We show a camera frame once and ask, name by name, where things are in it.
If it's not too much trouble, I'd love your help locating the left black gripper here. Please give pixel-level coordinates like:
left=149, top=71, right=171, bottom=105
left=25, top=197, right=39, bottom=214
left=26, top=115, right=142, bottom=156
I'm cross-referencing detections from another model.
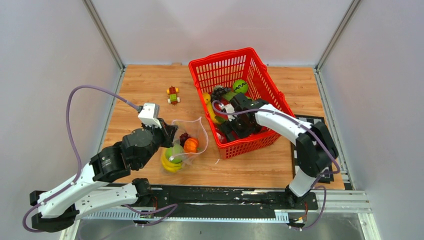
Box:
left=138, top=117, right=180, bottom=169

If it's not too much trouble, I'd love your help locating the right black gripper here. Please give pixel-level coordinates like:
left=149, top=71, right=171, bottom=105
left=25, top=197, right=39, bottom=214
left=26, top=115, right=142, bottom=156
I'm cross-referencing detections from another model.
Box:
left=221, top=114, right=255, bottom=148

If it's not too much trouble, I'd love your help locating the purple toy grape bunch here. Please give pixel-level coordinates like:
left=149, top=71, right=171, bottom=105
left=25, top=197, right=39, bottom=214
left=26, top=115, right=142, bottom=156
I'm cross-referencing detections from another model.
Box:
left=179, top=132, right=191, bottom=145

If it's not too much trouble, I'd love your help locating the green toy apple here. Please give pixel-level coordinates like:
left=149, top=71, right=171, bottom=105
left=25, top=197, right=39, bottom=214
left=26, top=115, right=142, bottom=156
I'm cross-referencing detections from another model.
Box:
left=165, top=144, right=185, bottom=164

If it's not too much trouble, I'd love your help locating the yellow toy banana bunch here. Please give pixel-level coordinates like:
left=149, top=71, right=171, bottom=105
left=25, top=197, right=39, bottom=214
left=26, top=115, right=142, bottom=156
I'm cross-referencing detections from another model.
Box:
left=160, top=151, right=184, bottom=173

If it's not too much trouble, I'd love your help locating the clear zip top bag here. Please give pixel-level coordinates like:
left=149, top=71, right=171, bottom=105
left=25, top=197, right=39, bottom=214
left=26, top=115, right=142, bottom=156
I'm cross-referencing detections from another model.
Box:
left=160, top=117, right=209, bottom=174

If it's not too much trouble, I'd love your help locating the orange toy pumpkin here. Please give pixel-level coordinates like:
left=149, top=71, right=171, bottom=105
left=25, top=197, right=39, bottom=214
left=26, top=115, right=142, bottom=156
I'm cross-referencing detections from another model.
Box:
left=183, top=137, right=199, bottom=153

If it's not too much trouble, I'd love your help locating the red plastic shopping basket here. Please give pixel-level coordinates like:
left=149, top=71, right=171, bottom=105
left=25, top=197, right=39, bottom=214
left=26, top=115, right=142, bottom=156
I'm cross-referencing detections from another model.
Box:
left=188, top=47, right=294, bottom=159

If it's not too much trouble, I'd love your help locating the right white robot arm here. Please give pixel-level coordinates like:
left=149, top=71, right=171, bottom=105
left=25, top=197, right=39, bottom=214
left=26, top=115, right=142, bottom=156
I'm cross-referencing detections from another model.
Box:
left=229, top=93, right=339, bottom=209

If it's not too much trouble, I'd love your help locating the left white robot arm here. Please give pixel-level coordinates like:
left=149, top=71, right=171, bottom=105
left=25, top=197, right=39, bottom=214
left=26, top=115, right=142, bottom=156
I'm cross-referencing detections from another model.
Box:
left=30, top=118, right=179, bottom=233

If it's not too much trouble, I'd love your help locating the green toy lettuce leaf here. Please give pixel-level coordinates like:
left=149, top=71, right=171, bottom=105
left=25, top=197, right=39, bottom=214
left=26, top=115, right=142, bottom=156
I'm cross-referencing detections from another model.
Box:
left=221, top=91, right=237, bottom=102

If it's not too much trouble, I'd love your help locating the black toy grape bunch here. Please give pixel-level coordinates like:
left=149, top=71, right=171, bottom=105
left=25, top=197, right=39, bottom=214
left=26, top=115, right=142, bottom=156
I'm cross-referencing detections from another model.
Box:
left=210, top=85, right=232, bottom=102

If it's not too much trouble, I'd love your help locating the single yellow toy banana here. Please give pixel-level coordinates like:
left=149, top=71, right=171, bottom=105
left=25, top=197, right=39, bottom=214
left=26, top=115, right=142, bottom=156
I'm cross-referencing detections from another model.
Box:
left=202, top=92, right=220, bottom=125

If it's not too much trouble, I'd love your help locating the colourful toy block car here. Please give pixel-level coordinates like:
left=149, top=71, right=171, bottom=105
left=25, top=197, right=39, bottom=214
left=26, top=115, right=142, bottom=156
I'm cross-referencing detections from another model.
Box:
left=166, top=86, right=181, bottom=105

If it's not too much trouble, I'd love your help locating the black white checkerboard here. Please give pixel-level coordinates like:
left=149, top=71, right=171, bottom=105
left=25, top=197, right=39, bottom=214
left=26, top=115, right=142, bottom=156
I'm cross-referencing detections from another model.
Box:
left=291, top=114, right=335, bottom=185

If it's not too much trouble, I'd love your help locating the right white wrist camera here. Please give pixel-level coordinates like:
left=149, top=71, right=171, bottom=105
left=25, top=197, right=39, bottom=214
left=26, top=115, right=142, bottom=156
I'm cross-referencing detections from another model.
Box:
left=218, top=103, right=235, bottom=122

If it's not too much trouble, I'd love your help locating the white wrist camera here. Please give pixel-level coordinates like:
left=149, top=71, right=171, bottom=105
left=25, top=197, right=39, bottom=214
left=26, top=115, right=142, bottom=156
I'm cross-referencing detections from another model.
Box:
left=138, top=102, right=162, bottom=128
left=218, top=103, right=235, bottom=122

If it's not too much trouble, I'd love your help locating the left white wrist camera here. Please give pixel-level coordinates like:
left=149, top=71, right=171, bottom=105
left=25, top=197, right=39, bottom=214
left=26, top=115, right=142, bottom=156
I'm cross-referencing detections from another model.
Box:
left=138, top=102, right=162, bottom=128

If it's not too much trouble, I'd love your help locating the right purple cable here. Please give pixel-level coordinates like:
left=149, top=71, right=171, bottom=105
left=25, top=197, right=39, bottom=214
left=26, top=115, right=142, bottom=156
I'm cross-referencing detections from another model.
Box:
left=211, top=99, right=341, bottom=186

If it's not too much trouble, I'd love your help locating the purple cable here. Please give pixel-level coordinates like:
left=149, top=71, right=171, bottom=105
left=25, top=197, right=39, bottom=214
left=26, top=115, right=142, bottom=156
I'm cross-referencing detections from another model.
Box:
left=211, top=99, right=341, bottom=186
left=22, top=85, right=143, bottom=233

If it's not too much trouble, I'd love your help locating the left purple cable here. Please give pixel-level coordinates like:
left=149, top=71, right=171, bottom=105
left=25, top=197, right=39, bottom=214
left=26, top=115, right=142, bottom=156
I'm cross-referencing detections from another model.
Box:
left=22, top=85, right=143, bottom=233

